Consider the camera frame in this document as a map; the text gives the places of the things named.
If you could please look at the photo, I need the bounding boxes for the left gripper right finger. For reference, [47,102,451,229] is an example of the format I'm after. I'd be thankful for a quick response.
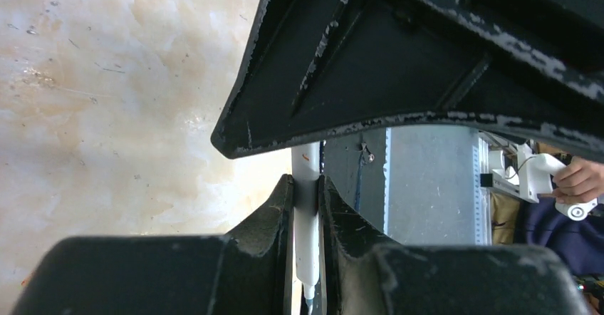
[318,176,592,314]

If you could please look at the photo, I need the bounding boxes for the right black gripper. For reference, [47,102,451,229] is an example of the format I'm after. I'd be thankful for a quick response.
[211,0,603,161]

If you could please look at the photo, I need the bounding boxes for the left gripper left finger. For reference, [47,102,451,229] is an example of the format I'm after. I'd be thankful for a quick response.
[13,175,293,314]

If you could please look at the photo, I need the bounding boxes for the white pen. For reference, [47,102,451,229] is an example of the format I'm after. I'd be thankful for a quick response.
[291,142,321,310]

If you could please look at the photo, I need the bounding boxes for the operator hand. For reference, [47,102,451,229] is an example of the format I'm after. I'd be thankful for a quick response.
[553,157,603,205]

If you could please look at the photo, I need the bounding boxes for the white teleoperation handle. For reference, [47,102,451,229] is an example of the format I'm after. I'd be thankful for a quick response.
[481,133,599,222]

